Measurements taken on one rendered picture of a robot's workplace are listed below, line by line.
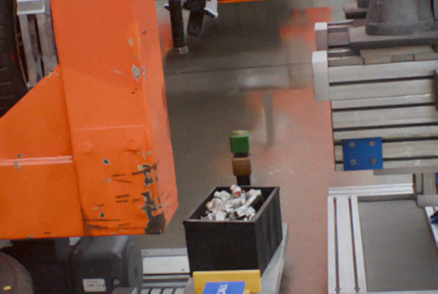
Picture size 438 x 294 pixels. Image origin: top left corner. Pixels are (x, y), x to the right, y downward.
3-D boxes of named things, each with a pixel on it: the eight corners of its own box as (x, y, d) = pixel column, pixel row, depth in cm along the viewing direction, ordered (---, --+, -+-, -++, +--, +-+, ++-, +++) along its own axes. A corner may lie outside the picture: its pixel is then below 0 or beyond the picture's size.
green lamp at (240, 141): (233, 148, 177) (231, 130, 176) (251, 147, 177) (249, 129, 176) (230, 154, 174) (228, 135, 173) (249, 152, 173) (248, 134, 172)
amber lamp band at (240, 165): (235, 171, 179) (233, 153, 178) (253, 169, 178) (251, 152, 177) (233, 176, 175) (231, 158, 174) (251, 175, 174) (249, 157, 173)
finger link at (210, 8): (218, 0, 234) (202, -8, 241) (214, 20, 236) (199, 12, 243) (227, 0, 235) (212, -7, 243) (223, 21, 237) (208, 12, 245)
